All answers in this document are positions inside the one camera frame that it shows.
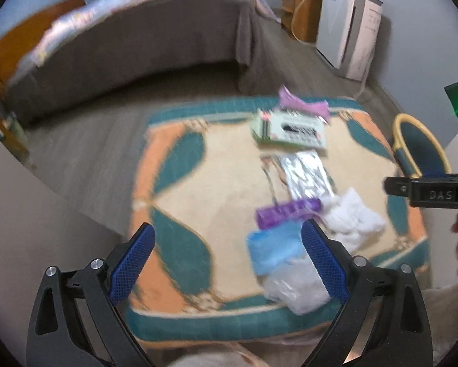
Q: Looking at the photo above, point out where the white power cable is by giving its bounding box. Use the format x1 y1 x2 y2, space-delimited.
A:
289 0 370 96

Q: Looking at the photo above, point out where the green white medicine box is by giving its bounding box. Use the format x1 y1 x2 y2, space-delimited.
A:
251 109 327 150

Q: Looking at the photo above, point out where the white tissue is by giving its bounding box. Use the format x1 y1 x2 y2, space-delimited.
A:
319 188 386 254

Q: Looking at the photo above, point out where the white air purifier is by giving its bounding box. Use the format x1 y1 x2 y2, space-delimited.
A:
315 0 383 81

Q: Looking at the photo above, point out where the blue crumpled glove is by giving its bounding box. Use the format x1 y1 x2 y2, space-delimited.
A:
246 221 305 276

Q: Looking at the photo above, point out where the yellow teal trash bin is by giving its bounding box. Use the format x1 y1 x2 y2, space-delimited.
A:
391 113 452 178

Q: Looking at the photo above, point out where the purple plastic tube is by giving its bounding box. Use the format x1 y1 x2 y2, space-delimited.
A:
255 197 324 229

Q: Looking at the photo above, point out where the clear plastic bag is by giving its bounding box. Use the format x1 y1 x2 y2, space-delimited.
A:
263 257 331 316

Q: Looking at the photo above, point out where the wooden nightstand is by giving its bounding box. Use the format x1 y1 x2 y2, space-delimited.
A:
280 0 323 44

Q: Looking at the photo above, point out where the bed with brown cover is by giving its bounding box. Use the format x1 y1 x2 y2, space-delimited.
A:
6 0 283 123

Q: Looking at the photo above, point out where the teal orange patterned rug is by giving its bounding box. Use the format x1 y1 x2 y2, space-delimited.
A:
125 97 430 348

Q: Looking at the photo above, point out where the silver foil wrapper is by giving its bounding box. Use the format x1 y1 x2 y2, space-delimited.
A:
277 150 334 201

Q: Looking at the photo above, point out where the pink crumpled wrapper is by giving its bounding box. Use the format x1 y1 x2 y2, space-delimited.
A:
277 85 330 123

